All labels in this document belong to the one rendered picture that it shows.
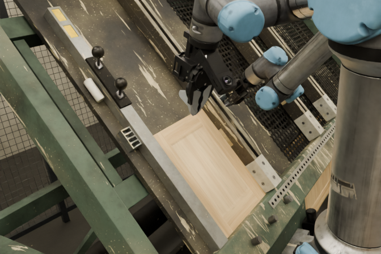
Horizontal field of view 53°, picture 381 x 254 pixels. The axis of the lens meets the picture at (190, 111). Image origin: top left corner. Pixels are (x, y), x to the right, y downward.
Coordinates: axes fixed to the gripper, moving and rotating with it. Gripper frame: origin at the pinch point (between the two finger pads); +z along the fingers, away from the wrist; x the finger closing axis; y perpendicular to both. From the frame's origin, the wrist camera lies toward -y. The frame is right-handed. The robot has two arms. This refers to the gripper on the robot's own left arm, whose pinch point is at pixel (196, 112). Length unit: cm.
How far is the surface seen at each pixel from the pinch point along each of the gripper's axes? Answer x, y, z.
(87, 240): 19, 20, 60
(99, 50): 5.4, 36.7, -1.3
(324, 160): -84, -10, 53
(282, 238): -32, -24, 52
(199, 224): -2.7, -8.1, 38.8
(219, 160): -26.9, 7.0, 36.7
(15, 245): 32, 55, 94
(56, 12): 5, 64, -2
